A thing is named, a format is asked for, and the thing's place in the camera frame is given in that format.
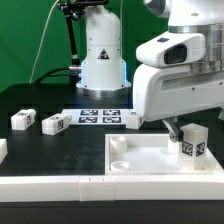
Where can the AprilTag marker sheet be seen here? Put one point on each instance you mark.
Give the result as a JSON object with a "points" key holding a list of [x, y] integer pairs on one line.
{"points": [[97, 116]]}

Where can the white U-shaped obstacle fence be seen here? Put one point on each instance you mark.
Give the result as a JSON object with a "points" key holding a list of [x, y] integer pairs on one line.
{"points": [[113, 187]]}

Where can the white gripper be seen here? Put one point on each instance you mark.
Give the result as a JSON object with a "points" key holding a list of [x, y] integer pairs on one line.
{"points": [[165, 86]]}

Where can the white square table top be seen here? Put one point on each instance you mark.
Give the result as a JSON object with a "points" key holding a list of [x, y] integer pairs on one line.
{"points": [[151, 154]]}

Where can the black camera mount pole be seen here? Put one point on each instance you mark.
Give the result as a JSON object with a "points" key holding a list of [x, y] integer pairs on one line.
{"points": [[73, 10]]}

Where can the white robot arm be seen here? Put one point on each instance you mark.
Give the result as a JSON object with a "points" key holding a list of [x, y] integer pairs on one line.
{"points": [[103, 69]]}

